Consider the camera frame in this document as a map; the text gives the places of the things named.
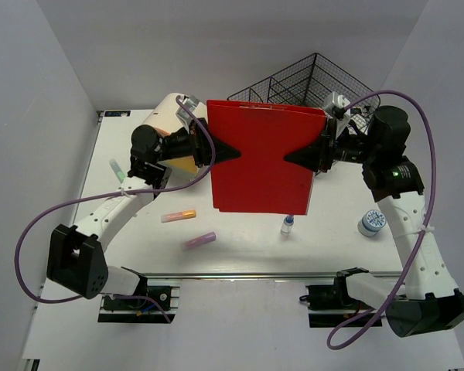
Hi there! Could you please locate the purple tube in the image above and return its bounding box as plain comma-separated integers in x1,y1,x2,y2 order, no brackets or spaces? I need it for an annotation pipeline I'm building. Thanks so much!
183,232,217,250

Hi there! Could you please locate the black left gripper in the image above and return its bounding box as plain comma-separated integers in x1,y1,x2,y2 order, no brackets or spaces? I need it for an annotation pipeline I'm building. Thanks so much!
155,117,241,168

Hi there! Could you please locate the cream semicircular drawer box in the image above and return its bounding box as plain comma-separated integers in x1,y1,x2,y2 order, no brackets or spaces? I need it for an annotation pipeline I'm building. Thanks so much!
143,93,207,187

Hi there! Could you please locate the aluminium front rail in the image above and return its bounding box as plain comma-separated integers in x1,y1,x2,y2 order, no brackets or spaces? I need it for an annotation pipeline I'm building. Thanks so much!
138,271,421,280

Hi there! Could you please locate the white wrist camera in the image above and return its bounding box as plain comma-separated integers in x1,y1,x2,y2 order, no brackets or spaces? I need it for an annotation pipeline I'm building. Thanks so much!
322,92,351,138
176,94,200,130

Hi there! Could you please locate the green capped tube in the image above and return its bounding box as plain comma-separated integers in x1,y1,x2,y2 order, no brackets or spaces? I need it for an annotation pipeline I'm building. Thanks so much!
109,158,125,183

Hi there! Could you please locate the blue white round jar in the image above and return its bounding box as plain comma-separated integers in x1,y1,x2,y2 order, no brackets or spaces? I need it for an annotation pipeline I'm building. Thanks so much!
357,209,387,237

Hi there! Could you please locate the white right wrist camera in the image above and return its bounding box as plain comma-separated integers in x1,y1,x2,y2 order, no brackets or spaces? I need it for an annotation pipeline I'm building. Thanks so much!
322,92,351,138

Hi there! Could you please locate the black label sticker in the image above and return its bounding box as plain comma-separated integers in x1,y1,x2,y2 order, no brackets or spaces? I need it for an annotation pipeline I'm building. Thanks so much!
104,111,131,117

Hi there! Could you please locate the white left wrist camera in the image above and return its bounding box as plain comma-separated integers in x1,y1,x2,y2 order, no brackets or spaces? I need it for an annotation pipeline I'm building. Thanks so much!
176,94,200,130

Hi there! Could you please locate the orange capped pink tube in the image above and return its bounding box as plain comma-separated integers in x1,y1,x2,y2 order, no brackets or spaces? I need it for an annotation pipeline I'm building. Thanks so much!
161,209,196,223

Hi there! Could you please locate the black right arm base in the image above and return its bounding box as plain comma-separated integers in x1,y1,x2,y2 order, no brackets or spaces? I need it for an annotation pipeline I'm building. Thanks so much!
299,267,369,328

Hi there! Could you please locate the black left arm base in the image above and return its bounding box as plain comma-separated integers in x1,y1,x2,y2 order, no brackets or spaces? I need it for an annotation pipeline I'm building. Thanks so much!
97,267,180,325

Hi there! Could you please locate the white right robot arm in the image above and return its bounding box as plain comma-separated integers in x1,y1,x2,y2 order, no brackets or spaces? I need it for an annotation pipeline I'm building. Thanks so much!
284,106,464,338

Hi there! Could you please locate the red file folder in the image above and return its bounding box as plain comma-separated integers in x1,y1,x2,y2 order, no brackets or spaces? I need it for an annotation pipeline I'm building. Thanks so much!
206,100,326,216

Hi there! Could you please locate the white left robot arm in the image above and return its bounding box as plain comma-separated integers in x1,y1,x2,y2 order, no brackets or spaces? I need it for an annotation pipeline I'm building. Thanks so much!
46,118,241,308

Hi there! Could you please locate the yellow bottom drawer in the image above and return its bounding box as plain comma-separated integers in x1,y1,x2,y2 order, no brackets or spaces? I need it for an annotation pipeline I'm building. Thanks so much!
165,156,198,179

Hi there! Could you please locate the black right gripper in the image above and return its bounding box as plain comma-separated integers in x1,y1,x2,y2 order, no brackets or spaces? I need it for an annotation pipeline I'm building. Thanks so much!
283,117,378,172

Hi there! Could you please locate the black wire mesh organizer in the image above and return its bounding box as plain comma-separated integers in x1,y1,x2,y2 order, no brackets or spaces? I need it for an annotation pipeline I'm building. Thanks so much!
227,53,383,128

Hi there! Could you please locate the small blue capped bottle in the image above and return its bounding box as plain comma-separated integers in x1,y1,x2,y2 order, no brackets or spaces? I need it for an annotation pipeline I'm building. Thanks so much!
280,215,295,236

